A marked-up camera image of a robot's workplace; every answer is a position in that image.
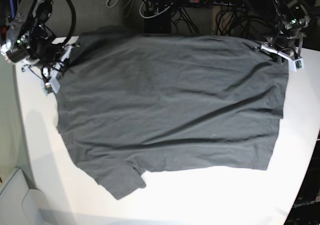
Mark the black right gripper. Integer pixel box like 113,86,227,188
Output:
29,39,71,80

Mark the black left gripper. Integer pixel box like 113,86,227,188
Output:
266,30,304,60

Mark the dark grey t-shirt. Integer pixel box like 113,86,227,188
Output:
55,26,289,200

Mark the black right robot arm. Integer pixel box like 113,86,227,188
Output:
1,0,77,74

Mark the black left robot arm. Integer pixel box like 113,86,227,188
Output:
261,0,311,66

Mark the grey tray corner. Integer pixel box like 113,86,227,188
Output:
0,168,56,225

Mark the blue tool handle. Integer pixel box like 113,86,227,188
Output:
9,0,16,23

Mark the white cable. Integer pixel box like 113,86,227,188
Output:
138,0,173,19

